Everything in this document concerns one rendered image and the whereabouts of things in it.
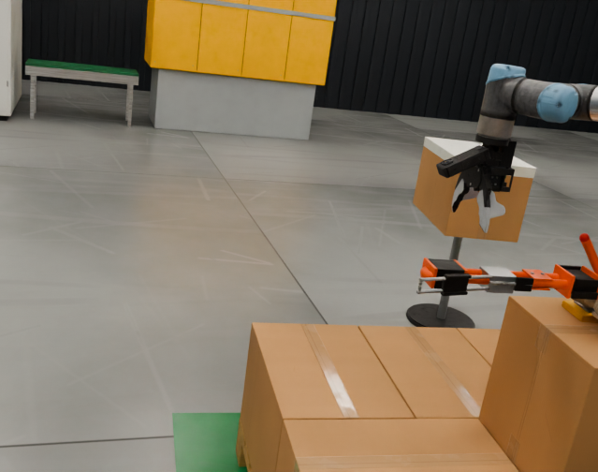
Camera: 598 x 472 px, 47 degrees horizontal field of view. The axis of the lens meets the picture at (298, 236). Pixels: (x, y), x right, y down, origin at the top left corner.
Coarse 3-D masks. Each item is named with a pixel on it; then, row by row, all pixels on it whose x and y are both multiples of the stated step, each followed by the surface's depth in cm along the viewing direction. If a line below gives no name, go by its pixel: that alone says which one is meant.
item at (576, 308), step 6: (564, 306) 188; (570, 306) 186; (576, 306) 185; (582, 306) 184; (570, 312) 185; (576, 312) 182; (582, 312) 182; (588, 312) 182; (582, 318) 180; (588, 318) 181; (594, 318) 181
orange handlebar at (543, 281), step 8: (424, 272) 161; (472, 272) 166; (480, 272) 166; (512, 272) 168; (520, 272) 169; (528, 272) 168; (536, 272) 169; (472, 280) 161; (480, 280) 162; (488, 280) 162; (536, 280) 165; (544, 280) 166; (552, 280) 166; (560, 280) 167; (536, 288) 165; (544, 288) 166
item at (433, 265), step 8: (424, 264) 165; (432, 264) 161; (440, 264) 162; (448, 264) 163; (456, 264) 163; (432, 272) 160; (440, 272) 159; (448, 272) 159; (456, 272) 160; (464, 272) 160
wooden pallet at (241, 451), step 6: (240, 420) 257; (240, 426) 256; (240, 432) 255; (240, 438) 254; (240, 444) 254; (240, 450) 253; (246, 450) 240; (240, 456) 253; (246, 456) 240; (240, 462) 253; (246, 462) 239
